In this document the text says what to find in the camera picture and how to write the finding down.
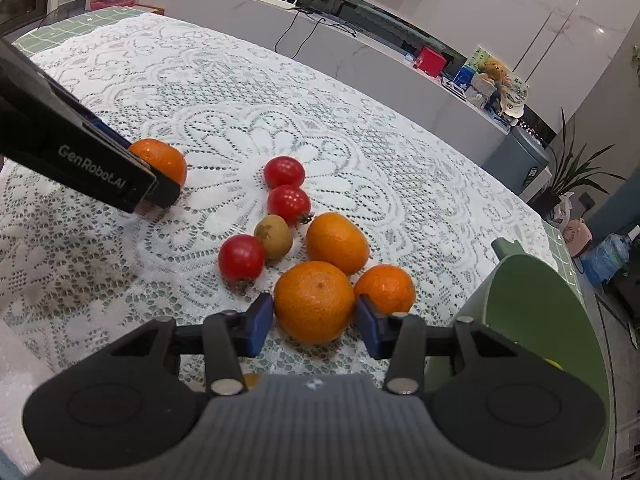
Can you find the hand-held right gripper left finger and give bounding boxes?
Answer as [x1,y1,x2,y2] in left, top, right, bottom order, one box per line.
[107,292,275,396]

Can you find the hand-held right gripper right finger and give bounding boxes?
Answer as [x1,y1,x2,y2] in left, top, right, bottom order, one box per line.
[355,294,526,395]

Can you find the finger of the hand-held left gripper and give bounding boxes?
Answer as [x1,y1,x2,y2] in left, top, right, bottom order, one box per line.
[82,110,182,208]

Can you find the large mandarin orange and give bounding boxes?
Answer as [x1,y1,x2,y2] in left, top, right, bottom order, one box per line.
[273,260,356,345]

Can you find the red cherry tomato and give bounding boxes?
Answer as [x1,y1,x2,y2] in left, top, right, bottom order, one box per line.
[263,156,306,189]
[267,185,315,227]
[217,234,266,288]

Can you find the brown kiwi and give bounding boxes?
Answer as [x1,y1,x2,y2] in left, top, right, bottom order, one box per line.
[253,214,294,261]

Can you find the green colander bowl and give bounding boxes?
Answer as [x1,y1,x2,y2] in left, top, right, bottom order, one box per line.
[450,237,613,467]

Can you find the white lace tablecloth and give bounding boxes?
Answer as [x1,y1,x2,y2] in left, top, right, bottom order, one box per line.
[0,12,558,463]

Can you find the grey pedal trash can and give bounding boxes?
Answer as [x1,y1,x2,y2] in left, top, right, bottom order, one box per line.
[482,125,551,199]

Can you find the white plastic bag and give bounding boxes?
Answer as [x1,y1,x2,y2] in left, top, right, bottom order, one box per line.
[550,195,576,227]

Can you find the white marble bench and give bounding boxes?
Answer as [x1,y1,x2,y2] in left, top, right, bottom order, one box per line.
[136,0,512,135]

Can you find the pink fan heater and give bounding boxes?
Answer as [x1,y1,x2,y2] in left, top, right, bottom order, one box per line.
[562,217,594,261]

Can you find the blue water jug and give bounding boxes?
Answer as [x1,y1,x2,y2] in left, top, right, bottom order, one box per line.
[582,232,630,287]

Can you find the long-leaf potted plant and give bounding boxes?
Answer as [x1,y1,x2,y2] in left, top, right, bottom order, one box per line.
[530,107,627,221]

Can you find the white cap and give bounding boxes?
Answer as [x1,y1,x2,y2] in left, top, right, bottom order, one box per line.
[497,92,525,119]

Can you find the blue white box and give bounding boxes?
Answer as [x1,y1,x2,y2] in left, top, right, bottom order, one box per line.
[452,65,476,94]

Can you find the red box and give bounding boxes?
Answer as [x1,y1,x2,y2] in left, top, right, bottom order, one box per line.
[413,46,448,79]

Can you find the painted picture board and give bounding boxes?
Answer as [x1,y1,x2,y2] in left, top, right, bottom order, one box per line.
[462,47,530,111]

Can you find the yellow plush bear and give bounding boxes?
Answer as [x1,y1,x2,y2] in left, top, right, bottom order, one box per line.
[480,57,506,84]

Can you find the black cable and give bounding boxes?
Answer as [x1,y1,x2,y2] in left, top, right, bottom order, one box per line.
[274,7,361,59]

